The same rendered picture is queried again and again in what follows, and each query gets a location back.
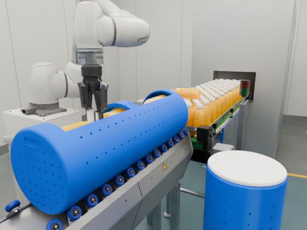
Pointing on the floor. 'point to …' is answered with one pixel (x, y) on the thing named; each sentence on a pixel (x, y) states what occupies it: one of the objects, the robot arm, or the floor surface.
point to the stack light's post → (240, 126)
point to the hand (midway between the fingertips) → (94, 119)
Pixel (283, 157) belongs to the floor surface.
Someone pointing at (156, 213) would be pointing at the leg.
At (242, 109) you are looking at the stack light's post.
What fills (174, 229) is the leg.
